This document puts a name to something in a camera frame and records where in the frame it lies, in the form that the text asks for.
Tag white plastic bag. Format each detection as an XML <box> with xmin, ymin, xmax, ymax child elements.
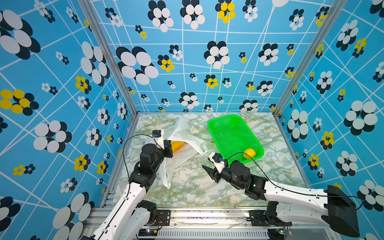
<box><xmin>159</xmin><ymin>118</ymin><xmax>208</xmax><ymax>189</ymax></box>

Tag left black camera cable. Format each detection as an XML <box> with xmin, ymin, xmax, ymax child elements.
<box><xmin>122</xmin><ymin>133</ymin><xmax>155</xmax><ymax>193</ymax></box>

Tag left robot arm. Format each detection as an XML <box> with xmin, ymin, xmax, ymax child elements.
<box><xmin>81</xmin><ymin>140</ymin><xmax>173</xmax><ymax>240</ymax></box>

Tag black camera cable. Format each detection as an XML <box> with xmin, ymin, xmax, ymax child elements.
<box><xmin>122</xmin><ymin>133</ymin><xmax>155</xmax><ymax>193</ymax></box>
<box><xmin>224</xmin><ymin>151</ymin><xmax>364</xmax><ymax>211</ymax></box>

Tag orange yellow papaya fruit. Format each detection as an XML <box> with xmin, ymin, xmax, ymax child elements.
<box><xmin>171</xmin><ymin>141</ymin><xmax>186</xmax><ymax>154</ymax></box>

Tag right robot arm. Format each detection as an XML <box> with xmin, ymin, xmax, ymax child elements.
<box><xmin>203</xmin><ymin>153</ymin><xmax>360</xmax><ymax>238</ymax></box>

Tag yellow lemon fruit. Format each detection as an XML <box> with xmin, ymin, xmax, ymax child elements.
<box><xmin>243</xmin><ymin>149</ymin><xmax>257</xmax><ymax>160</ymax></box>

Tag aluminium front rail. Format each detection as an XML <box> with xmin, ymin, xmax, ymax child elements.
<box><xmin>80</xmin><ymin>206</ymin><xmax>343</xmax><ymax>240</ymax></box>

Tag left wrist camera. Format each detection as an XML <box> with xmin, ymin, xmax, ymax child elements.
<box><xmin>152</xmin><ymin>130</ymin><xmax>165</xmax><ymax>150</ymax></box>

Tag green plastic basket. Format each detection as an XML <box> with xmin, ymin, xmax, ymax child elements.
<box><xmin>207</xmin><ymin>114</ymin><xmax>265</xmax><ymax>165</ymax></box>

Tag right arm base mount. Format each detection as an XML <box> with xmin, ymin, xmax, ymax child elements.
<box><xmin>247</xmin><ymin>201</ymin><xmax>292</xmax><ymax>227</ymax></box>

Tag right black camera cable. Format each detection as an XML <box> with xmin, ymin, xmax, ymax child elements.
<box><xmin>224</xmin><ymin>151</ymin><xmax>364</xmax><ymax>211</ymax></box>

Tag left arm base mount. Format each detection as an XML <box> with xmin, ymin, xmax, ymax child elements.
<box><xmin>129</xmin><ymin>200</ymin><xmax>171</xmax><ymax>227</ymax></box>

